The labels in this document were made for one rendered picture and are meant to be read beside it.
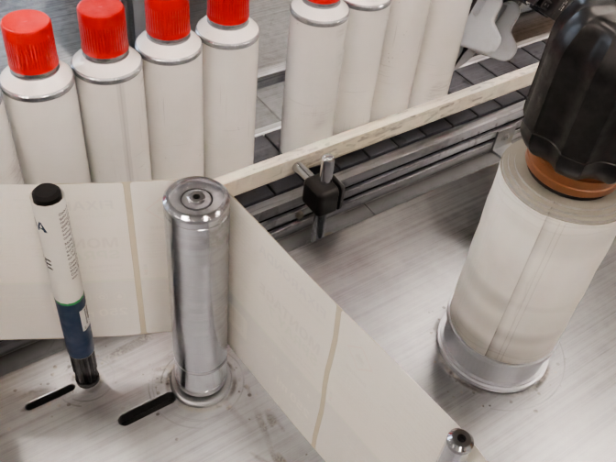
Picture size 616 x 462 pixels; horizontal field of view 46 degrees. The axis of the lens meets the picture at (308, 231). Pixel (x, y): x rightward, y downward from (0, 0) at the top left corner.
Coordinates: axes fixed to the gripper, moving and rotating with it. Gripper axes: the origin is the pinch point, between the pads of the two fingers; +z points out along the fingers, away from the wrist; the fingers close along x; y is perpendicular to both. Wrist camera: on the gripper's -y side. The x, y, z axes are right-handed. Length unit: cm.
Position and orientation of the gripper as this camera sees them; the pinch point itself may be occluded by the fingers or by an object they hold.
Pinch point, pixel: (451, 55)
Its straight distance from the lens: 83.6
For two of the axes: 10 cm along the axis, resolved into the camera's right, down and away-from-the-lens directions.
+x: 6.7, 0.5, 7.4
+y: 5.6, 6.2, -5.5
